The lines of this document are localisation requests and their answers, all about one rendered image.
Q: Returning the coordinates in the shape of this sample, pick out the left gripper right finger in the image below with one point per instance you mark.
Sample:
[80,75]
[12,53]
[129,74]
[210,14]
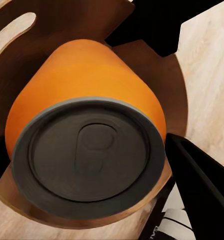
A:
[200,181]

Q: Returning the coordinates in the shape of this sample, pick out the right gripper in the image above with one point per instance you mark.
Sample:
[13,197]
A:
[158,23]

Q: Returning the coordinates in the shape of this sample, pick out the trash can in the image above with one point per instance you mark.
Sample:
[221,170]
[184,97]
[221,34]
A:
[61,21]

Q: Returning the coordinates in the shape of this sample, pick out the can of soda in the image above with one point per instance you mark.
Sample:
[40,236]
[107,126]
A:
[86,136]

